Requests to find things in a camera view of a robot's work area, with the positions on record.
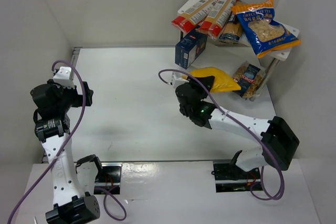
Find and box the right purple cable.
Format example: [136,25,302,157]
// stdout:
[158,69,285,200]

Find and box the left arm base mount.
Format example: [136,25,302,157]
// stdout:
[94,163,122,195]

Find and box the right red spaghetti pack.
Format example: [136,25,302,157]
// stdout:
[197,0,238,40]

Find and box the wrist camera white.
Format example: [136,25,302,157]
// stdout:
[170,71,188,88]
[53,67,75,89]

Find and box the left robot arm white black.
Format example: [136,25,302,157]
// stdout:
[30,79,102,223]

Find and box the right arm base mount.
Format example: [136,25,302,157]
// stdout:
[211,161,263,193]

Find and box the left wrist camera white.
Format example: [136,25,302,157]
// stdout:
[53,67,75,89]

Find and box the left red spaghetti pack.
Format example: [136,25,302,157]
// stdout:
[171,0,218,34]

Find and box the yellow pasta bag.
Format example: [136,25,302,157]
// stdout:
[190,67,240,93]

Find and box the dark blue spaghetti pack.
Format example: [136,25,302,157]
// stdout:
[218,13,243,44]

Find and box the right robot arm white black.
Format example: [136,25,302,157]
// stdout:
[172,73,300,172]

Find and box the blue clear pasta bag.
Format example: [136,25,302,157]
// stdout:
[232,61,265,99]

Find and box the dark blue pasta box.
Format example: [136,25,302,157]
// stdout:
[175,29,208,69]

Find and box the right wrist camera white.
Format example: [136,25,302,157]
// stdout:
[170,71,188,88]

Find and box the blue orange orecchiette bag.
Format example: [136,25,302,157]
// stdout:
[232,0,301,58]

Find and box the red spaghetti pack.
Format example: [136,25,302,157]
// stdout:
[197,0,238,40]
[171,0,218,34]

